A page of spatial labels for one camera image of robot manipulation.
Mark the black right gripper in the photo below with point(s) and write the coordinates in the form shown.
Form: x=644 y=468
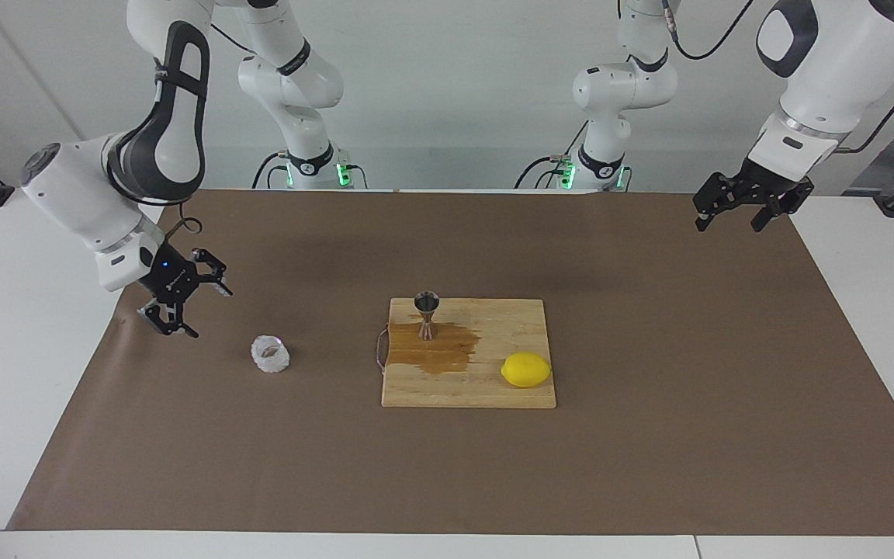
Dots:
x=171 y=279

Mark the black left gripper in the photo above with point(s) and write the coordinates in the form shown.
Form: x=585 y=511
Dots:
x=777 y=186

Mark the wooden cutting board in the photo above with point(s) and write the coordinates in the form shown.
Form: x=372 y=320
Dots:
x=493 y=392

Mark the yellow lemon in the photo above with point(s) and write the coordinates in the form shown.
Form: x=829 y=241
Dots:
x=526 y=370

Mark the brown paper table mat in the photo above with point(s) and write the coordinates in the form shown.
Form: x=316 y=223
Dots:
x=649 y=450

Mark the steel double jigger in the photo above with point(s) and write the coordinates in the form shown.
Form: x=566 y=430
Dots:
x=427 y=303

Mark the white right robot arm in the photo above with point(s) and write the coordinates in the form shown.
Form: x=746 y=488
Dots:
x=74 y=194

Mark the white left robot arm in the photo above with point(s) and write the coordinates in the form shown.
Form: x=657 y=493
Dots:
x=843 y=62

